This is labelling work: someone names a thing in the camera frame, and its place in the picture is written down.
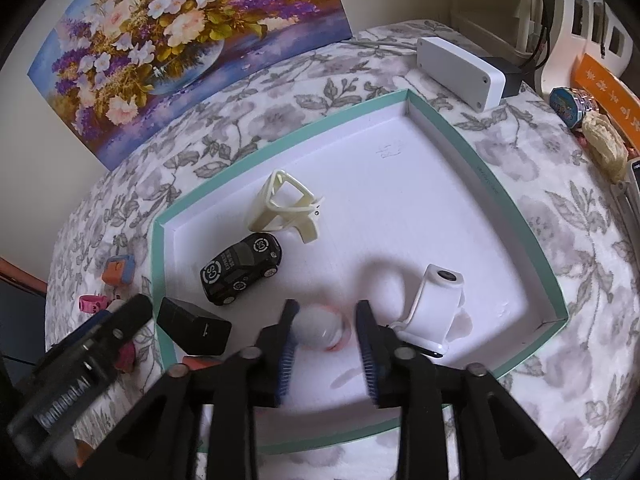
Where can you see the black cube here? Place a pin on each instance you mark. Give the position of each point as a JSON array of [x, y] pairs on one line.
[[192, 327]]

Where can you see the floral painting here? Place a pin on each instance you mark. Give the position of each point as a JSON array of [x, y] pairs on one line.
[[165, 35]]

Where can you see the cream shelf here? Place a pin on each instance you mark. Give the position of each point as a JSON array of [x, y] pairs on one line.
[[500, 25]]

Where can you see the black power adapter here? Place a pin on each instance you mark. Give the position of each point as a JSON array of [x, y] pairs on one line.
[[510, 77]]

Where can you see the white device with black lens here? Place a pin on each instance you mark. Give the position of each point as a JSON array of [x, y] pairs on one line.
[[432, 317]]

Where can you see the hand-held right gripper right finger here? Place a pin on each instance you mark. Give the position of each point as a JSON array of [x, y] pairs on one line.
[[367, 355]]

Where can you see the white lattice furniture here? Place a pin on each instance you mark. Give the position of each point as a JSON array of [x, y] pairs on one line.
[[565, 20]]

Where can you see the grey metal tool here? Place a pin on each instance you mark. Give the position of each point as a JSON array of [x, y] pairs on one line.
[[625, 200]]

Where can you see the round blue tin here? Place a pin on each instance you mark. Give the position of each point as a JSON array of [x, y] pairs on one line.
[[567, 105]]

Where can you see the orange box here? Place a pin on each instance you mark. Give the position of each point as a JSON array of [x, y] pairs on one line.
[[605, 82]]

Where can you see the white power bank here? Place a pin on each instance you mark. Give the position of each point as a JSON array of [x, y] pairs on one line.
[[450, 67]]

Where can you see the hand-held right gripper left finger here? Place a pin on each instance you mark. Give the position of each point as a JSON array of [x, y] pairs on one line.
[[285, 360]]

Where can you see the teal and white tray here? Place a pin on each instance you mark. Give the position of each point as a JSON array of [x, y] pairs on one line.
[[400, 210]]

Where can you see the black toy car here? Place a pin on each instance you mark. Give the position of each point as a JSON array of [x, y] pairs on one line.
[[240, 267]]

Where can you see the dark furniture with orange edge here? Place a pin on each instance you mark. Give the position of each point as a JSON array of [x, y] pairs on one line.
[[15, 320]]

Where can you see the beige mesh bundle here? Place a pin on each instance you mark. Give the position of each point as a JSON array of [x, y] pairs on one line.
[[605, 140]]

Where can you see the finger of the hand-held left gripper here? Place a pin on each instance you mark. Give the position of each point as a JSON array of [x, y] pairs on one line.
[[125, 312], [85, 329]]

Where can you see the white ball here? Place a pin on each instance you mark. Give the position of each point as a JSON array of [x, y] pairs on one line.
[[320, 330]]

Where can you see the cream plastic frame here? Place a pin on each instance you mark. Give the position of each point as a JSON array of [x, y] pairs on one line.
[[260, 212]]

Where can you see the black smartphone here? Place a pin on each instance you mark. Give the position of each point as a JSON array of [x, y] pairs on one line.
[[635, 170]]

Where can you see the white charger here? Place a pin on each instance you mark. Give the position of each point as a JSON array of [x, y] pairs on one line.
[[116, 305]]

